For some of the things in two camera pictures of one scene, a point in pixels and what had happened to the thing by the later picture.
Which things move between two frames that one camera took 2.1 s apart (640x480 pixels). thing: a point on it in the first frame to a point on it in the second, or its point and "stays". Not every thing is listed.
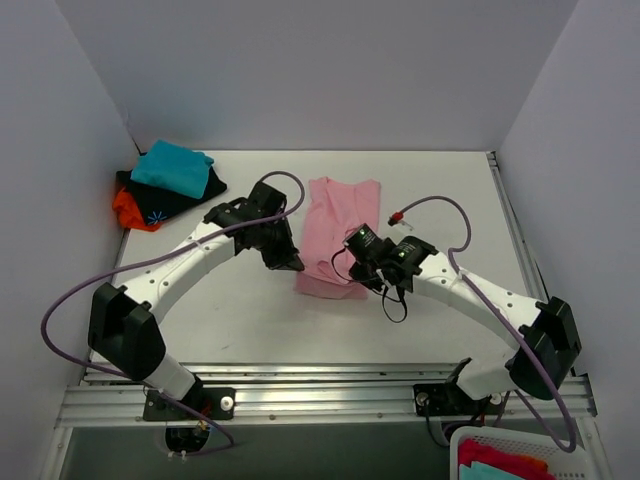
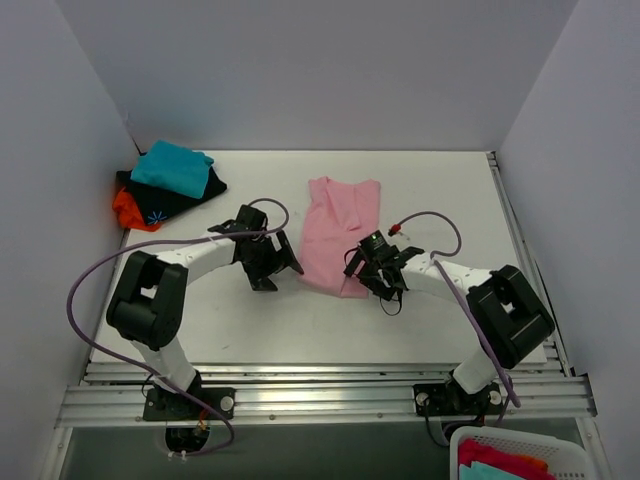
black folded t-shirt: [158, 205] stays
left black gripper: [279, 251] to [273, 261]
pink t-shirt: [334, 209] stays
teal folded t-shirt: [174, 168] stays
